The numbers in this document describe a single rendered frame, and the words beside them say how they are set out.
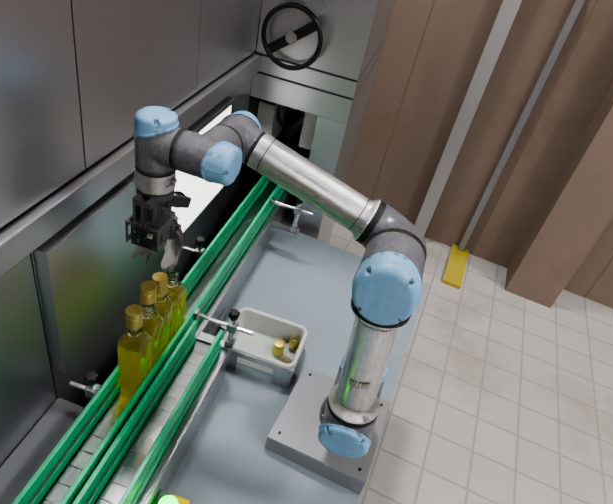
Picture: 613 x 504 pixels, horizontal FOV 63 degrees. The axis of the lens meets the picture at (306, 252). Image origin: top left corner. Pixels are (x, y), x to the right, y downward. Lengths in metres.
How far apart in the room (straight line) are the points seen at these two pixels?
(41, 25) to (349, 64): 1.13
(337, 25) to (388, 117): 1.72
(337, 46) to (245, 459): 1.31
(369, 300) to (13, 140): 0.62
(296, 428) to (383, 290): 0.62
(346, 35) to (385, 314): 1.13
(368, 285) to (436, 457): 1.70
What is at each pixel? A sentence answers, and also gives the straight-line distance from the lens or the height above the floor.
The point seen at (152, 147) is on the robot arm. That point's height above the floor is 1.51.
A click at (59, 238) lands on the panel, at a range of 1.04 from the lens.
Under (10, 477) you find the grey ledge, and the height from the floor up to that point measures 0.88.
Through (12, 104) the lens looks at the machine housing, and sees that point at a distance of 0.90.
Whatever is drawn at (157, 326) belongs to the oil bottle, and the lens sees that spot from 1.19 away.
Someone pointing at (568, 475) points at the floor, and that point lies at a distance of 2.79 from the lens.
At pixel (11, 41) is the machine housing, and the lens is 0.88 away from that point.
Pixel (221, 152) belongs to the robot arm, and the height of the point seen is 1.54.
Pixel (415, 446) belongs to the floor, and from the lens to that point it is 2.48.
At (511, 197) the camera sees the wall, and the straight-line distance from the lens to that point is 3.55.
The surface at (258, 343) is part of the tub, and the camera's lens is 1.58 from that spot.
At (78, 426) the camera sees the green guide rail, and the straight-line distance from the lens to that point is 1.20.
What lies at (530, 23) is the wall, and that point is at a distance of 3.24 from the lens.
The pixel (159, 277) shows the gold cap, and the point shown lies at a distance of 1.18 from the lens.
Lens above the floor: 1.95
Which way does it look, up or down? 37 degrees down
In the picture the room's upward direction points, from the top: 14 degrees clockwise
